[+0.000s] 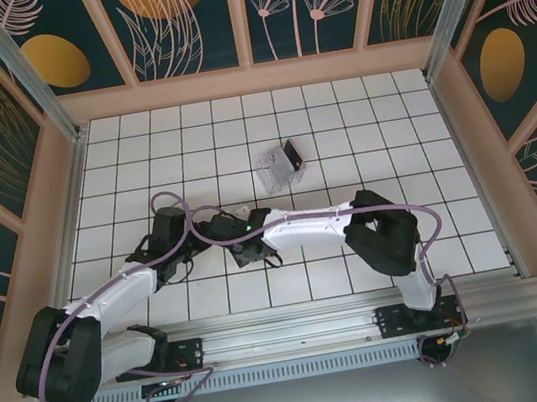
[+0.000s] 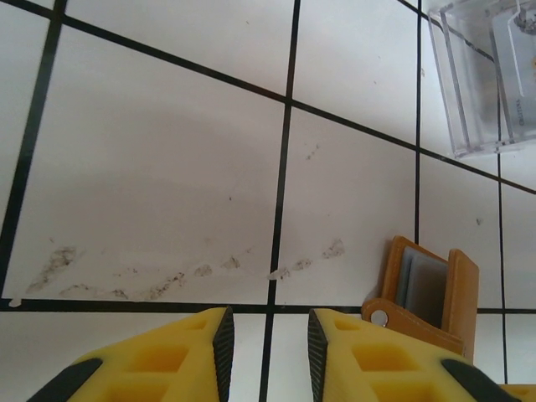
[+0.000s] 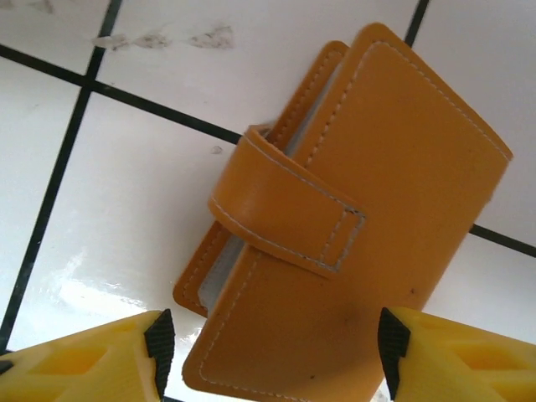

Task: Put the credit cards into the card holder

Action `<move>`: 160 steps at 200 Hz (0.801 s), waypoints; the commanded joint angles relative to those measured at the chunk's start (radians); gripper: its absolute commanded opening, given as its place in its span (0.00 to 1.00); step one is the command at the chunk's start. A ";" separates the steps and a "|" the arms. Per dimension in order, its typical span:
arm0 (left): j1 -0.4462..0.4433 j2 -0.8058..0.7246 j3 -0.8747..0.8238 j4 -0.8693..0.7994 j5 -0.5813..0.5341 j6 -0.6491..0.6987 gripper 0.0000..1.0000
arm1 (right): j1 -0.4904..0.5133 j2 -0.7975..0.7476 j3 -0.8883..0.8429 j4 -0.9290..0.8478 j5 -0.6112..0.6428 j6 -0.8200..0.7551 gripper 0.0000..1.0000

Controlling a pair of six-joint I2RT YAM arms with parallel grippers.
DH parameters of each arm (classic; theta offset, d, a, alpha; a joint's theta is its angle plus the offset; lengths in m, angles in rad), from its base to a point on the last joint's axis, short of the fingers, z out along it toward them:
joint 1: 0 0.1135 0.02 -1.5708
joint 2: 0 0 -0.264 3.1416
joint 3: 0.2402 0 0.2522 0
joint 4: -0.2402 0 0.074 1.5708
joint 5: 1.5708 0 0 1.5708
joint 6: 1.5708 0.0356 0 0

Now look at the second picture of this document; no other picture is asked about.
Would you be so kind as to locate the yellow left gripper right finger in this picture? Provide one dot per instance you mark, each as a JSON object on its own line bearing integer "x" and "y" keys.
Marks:
{"x": 377, "y": 360}

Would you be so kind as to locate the silver VIP card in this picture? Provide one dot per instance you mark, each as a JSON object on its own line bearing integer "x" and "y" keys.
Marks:
{"x": 517, "y": 75}

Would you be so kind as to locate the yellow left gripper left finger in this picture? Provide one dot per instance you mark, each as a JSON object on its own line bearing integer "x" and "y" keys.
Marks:
{"x": 138, "y": 360}

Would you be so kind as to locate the grey card sleeve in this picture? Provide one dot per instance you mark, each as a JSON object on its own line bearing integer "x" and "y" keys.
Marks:
{"x": 425, "y": 289}

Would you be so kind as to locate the clear acrylic card box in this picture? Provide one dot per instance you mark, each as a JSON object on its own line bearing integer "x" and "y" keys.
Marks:
{"x": 465, "y": 84}

